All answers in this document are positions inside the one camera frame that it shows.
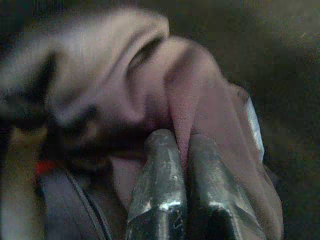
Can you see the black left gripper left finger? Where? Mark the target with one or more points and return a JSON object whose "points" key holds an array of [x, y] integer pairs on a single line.
{"points": [[160, 175]]}

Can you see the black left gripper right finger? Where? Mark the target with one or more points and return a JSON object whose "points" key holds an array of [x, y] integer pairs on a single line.
{"points": [[215, 190]]}

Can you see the dark garment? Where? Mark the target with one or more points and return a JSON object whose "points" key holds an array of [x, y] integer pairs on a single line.
{"points": [[112, 75]]}

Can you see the black plastic bucket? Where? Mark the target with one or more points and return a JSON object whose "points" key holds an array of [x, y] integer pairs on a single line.
{"points": [[65, 207]]}

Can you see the red plastic stool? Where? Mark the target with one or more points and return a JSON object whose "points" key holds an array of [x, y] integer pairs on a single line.
{"points": [[46, 167]]}

